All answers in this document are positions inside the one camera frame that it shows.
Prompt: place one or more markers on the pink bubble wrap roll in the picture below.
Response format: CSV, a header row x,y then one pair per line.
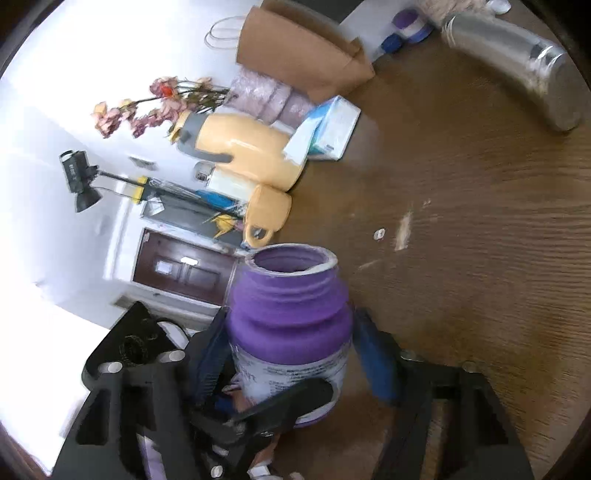
x,y
268,94

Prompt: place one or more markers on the white and blue tissue box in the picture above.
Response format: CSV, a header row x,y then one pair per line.
x,y
332,124

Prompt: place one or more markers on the beige knitted cloth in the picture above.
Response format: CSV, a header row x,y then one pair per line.
x,y
443,7

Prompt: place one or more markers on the white cylindrical container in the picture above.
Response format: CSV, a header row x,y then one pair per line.
x,y
231,182

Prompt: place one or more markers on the purple and white container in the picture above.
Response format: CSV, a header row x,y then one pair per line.
x,y
411,23

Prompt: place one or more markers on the yellow mug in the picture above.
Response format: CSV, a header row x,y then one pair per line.
x,y
268,207

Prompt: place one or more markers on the yellow and black clamp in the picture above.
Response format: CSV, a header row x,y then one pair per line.
x,y
141,189

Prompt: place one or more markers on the dried pink flowers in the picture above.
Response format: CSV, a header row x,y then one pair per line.
x,y
157,117

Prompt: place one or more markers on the yellow thermos jug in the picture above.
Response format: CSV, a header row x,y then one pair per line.
x,y
244,147

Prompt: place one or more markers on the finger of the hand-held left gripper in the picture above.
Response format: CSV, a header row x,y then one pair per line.
x,y
295,401

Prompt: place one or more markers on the brown wooden door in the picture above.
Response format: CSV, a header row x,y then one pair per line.
x,y
184,272

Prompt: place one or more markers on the black lamp on stand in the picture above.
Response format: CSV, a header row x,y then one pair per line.
x,y
76,175

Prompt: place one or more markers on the brown paper bag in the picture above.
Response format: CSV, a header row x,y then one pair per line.
x,y
295,50

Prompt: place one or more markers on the blue bottle cap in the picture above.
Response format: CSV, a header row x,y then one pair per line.
x,y
390,44

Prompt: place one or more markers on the purple and white cup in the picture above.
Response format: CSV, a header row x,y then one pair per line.
x,y
286,318

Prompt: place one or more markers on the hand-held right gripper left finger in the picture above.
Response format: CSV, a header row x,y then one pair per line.
x,y
207,355

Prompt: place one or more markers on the stainless steel bottle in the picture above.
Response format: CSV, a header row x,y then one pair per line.
x,y
508,50

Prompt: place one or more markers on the white round cap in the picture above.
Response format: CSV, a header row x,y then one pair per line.
x,y
498,5

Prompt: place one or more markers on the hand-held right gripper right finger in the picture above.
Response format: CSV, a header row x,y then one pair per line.
x,y
376,360

